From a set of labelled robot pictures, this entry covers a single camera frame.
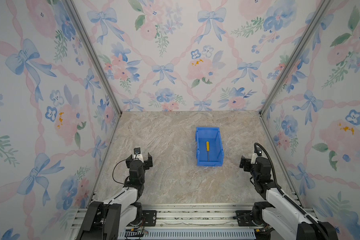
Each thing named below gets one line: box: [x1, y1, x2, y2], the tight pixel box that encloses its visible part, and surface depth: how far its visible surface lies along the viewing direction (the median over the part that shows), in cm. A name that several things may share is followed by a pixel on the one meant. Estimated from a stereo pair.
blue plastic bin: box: [195, 127, 224, 167], surface depth 101 cm
